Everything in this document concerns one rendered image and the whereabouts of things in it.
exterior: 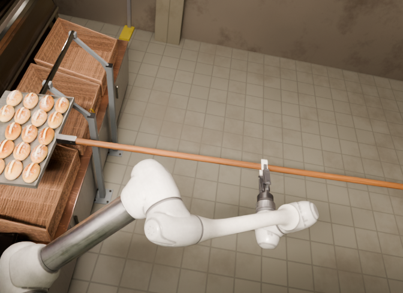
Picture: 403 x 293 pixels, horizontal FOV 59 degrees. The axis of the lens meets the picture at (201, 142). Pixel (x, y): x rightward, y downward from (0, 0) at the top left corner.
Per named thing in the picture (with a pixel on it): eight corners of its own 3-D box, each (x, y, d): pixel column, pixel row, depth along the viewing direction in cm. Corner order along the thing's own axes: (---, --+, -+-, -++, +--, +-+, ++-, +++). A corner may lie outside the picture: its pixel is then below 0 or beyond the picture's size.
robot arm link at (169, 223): (210, 233, 114) (194, 198, 121) (168, 235, 101) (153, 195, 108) (185, 254, 120) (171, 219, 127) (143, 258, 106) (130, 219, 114)
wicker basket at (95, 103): (9, 148, 233) (-4, 120, 212) (38, 90, 269) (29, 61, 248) (84, 156, 237) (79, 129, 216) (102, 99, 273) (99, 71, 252)
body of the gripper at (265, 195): (259, 197, 158) (259, 180, 164) (255, 207, 165) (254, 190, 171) (276, 199, 159) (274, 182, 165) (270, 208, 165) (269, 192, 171)
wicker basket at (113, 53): (39, 88, 271) (32, 59, 250) (62, 44, 307) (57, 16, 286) (104, 97, 274) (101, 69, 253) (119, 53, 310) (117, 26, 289)
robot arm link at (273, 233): (264, 222, 164) (288, 214, 156) (265, 254, 154) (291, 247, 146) (249, 213, 158) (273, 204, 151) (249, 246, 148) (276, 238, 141)
